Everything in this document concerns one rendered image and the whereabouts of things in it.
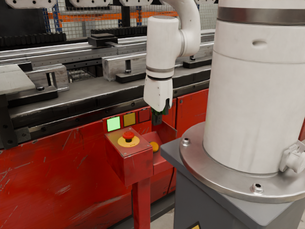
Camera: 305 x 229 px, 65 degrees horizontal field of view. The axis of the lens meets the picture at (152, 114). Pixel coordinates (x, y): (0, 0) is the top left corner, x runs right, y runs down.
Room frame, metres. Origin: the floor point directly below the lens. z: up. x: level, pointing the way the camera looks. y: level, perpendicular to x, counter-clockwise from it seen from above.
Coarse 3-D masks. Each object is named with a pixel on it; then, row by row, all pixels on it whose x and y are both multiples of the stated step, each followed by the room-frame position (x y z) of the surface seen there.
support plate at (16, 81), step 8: (0, 72) 0.72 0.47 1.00; (8, 72) 0.72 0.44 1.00; (16, 72) 0.72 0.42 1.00; (0, 80) 0.64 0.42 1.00; (8, 80) 0.64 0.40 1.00; (16, 80) 0.64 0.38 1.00; (24, 80) 0.64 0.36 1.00; (0, 88) 0.57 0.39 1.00; (8, 88) 0.57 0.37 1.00; (16, 88) 0.58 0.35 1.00; (24, 88) 0.59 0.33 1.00; (32, 88) 0.60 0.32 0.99
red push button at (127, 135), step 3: (126, 132) 0.68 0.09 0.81; (129, 132) 0.68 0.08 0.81; (132, 132) 0.68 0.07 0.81; (123, 135) 0.66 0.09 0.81; (126, 135) 0.66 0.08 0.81; (129, 135) 0.66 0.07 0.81; (132, 135) 0.66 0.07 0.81; (126, 138) 0.65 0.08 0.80; (129, 138) 0.65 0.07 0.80; (132, 138) 0.66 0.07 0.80; (126, 141) 0.66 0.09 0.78; (129, 141) 0.66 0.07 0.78
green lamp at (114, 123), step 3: (117, 117) 0.74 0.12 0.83; (108, 120) 0.72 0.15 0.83; (111, 120) 0.73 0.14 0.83; (114, 120) 0.74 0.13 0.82; (117, 120) 0.74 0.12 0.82; (108, 123) 0.72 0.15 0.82; (111, 123) 0.73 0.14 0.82; (114, 123) 0.74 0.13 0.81; (117, 123) 0.74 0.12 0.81; (108, 126) 0.72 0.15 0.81; (111, 126) 0.73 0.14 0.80; (114, 126) 0.74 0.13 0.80; (117, 126) 0.74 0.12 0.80; (108, 129) 0.72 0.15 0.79; (111, 129) 0.73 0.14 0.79
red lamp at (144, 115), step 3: (141, 111) 0.79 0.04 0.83; (144, 111) 0.80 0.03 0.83; (147, 111) 0.81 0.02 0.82; (141, 114) 0.79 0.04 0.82; (144, 114) 0.80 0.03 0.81; (147, 114) 0.81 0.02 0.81; (141, 117) 0.79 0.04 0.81; (144, 117) 0.80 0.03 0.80; (147, 117) 0.81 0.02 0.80; (141, 120) 0.79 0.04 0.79; (144, 120) 0.80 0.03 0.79
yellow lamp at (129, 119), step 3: (129, 114) 0.77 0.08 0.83; (132, 114) 0.77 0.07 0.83; (126, 117) 0.76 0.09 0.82; (129, 117) 0.77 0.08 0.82; (132, 117) 0.77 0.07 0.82; (126, 120) 0.76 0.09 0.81; (129, 120) 0.77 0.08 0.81; (132, 120) 0.77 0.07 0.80; (126, 123) 0.76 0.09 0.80; (129, 123) 0.77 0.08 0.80; (132, 123) 0.77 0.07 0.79
